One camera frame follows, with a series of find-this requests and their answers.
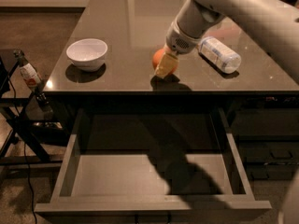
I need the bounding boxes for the black drawer handle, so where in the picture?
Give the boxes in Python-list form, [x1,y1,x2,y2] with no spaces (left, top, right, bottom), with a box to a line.
[134,213,172,224]

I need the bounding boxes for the open grey top drawer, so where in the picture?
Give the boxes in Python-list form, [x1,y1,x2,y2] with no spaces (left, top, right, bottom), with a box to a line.
[36,108,271,224]

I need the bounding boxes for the white bowl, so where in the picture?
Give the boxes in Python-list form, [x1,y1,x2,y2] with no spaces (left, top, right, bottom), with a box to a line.
[66,38,108,72]

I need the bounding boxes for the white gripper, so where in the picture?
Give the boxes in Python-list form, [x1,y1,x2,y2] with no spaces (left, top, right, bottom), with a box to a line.
[154,19,202,79]

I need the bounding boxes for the bottle with white orange label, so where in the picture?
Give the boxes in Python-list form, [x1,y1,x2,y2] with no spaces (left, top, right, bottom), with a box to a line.
[13,49,52,113]

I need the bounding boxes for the clear plastic water bottle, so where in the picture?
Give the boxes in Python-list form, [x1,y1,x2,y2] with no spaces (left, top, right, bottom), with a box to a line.
[199,36,241,74]

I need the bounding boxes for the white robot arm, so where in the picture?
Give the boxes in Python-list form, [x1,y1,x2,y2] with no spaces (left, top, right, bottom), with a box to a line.
[153,0,299,81]

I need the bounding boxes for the black cable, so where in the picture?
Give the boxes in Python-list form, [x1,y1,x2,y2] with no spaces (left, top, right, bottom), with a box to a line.
[7,77,38,224]

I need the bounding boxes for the black side stand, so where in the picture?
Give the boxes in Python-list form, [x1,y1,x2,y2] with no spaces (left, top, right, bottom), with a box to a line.
[0,49,68,166]

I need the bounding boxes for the orange fruit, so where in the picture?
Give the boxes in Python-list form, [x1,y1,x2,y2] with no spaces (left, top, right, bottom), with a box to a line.
[151,48,179,77]

